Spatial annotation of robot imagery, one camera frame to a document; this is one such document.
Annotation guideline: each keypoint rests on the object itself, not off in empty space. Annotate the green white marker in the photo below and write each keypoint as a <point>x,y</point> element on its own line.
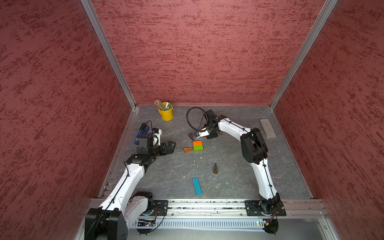
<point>168,105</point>

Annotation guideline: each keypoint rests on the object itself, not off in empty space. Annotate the aluminium corner post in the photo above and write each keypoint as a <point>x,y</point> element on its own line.
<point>317,26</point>
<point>92,15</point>

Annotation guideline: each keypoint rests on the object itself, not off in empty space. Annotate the left aluminium corner post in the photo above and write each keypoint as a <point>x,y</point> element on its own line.
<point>92,15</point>

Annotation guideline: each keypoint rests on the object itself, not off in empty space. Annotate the blue stapler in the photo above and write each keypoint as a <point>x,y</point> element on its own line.
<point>143,130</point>

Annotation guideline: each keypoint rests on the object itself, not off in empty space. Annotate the teal long block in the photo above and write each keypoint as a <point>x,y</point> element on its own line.
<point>197,186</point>

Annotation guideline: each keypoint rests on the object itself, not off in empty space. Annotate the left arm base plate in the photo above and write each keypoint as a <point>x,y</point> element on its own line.
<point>156,208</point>

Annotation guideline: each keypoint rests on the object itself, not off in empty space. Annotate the aluminium mounting rail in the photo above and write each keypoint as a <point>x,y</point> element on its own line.
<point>235,209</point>

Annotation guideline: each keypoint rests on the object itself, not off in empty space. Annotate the white slotted cable duct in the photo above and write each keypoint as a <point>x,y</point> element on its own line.
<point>204,224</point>

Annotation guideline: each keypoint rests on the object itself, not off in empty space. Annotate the grey eraser block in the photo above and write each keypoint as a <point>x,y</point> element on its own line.
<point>267,128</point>

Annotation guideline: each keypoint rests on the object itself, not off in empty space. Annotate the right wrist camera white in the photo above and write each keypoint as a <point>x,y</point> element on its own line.
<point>201,134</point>

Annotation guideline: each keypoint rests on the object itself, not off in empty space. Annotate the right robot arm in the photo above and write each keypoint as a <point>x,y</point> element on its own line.
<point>254,151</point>

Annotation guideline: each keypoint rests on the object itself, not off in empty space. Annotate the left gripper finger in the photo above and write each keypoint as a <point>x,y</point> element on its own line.
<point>171,144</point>
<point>170,150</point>

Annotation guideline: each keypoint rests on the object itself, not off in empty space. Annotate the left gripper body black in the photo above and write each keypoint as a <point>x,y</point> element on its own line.
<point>161,150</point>

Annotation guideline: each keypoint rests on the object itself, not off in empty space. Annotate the orange rectangular block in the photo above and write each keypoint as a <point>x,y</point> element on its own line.
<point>197,143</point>

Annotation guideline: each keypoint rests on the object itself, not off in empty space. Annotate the right aluminium corner post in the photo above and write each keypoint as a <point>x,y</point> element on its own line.
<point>317,26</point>

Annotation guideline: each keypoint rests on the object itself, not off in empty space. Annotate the dark wood triangle block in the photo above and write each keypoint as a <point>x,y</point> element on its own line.
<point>215,171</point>

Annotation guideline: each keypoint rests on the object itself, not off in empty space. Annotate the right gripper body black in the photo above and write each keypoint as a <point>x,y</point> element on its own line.
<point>213,132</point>

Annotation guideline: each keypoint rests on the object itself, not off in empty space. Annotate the green rectangular block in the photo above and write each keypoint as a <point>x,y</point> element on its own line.
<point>198,148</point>

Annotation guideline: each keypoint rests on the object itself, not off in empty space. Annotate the yellow pencil cup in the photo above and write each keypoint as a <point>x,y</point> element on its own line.
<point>167,115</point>

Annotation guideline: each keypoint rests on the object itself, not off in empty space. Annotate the orange brown triangle block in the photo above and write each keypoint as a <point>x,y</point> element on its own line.
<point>188,149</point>

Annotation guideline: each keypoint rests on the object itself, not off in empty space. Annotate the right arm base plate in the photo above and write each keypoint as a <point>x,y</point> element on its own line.
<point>252,207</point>

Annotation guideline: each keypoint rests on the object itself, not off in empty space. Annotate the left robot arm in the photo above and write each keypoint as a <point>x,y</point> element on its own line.
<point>115,216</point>

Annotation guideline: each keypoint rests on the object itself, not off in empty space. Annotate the pencils in cup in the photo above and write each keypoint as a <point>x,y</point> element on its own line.
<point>160,105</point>

